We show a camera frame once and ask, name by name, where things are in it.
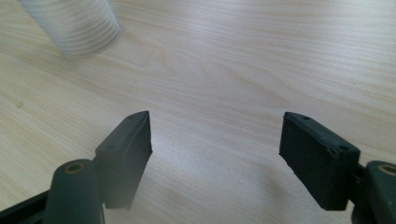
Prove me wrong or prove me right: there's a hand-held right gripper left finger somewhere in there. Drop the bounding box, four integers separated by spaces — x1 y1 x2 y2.
94 110 154 210

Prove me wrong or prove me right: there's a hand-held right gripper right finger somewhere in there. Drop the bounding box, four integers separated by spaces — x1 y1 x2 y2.
278 111 361 212

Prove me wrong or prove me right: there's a stack of clear plastic cups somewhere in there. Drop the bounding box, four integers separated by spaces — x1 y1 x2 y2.
18 0 123 57

